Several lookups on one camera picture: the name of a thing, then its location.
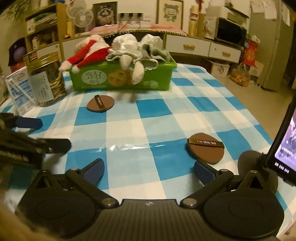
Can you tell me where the brown powder puff near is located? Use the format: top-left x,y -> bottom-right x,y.
186,133 -> 225,165

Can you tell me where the white storage box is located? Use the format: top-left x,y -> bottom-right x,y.
207,59 -> 230,78

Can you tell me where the potted green plant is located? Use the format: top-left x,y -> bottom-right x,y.
1,0 -> 31,20

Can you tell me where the white blue carton box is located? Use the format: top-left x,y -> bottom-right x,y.
5,66 -> 37,116

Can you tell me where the grey towel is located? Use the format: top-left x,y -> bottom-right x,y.
141,44 -> 171,62

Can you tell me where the microwave oven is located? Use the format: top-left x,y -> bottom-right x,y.
203,6 -> 249,47

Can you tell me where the white drawer tv cabinet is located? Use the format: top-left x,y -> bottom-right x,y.
63,30 -> 242,63

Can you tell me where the blue white checkered tablecloth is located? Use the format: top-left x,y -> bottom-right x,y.
0,63 -> 296,223

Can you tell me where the wooden shelf cabinet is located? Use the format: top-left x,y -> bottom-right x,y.
25,3 -> 68,62

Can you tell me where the green plastic bin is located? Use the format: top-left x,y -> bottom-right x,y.
69,58 -> 177,91

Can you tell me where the brown powder puff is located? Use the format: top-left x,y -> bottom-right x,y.
86,94 -> 115,113
186,133 -> 225,165

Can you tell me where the framed raccoon picture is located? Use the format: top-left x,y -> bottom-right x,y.
92,1 -> 117,27

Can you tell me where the bag of oranges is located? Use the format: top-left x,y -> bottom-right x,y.
230,62 -> 250,87

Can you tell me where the pink santa plush toy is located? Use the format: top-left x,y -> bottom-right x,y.
59,35 -> 112,73

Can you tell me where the white desk fan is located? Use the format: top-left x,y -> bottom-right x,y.
74,9 -> 93,28
66,0 -> 86,18

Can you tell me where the grey refrigerator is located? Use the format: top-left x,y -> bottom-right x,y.
249,1 -> 295,91

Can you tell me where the smartphone on stand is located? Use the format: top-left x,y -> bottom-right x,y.
238,96 -> 295,193

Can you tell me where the white cloth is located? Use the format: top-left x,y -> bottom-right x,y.
111,34 -> 163,52

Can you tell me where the framed cartoon girl picture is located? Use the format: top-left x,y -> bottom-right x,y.
156,0 -> 184,29

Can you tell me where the pink table runner cloth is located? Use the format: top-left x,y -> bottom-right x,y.
90,23 -> 187,36

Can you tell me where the glass jar gold lid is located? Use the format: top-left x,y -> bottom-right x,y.
27,52 -> 67,107

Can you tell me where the brown powder puff far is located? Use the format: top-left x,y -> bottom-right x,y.
86,94 -> 115,113

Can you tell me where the red gift bag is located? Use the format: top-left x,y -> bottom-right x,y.
243,39 -> 258,66

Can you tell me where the rag doll blue dress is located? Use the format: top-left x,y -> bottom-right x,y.
106,49 -> 159,85

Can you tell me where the purple ball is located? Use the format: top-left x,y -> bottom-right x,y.
14,46 -> 27,63

